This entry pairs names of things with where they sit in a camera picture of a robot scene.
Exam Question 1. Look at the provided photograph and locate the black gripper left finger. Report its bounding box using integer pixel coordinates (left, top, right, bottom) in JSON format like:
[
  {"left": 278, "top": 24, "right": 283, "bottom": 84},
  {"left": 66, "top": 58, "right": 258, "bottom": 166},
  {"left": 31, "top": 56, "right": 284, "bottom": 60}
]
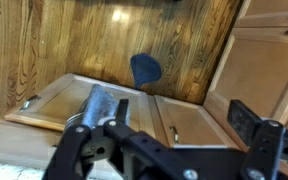
[{"left": 42, "top": 83, "right": 132, "bottom": 180}]

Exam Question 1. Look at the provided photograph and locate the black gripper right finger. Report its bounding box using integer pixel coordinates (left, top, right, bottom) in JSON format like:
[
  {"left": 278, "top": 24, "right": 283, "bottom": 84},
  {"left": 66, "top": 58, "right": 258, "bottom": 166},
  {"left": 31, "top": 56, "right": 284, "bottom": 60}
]
[{"left": 226, "top": 99, "right": 288, "bottom": 180}]

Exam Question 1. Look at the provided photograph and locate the wide wooden drawer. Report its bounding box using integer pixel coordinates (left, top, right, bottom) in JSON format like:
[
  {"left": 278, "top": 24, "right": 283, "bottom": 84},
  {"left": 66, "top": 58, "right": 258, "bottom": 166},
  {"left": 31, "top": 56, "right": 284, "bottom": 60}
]
[{"left": 0, "top": 118, "right": 125, "bottom": 180}]

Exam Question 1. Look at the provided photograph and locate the narrow wooden cabinet door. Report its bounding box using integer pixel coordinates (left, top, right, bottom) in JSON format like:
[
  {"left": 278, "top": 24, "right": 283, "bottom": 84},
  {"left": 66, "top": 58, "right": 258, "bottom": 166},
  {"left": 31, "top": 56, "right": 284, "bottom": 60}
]
[{"left": 153, "top": 94, "right": 240, "bottom": 149}]

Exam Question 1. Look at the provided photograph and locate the grey hanging towel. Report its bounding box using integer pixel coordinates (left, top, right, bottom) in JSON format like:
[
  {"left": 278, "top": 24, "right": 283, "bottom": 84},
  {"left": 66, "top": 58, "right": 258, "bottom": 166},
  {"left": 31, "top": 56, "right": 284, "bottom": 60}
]
[{"left": 129, "top": 52, "right": 163, "bottom": 90}]

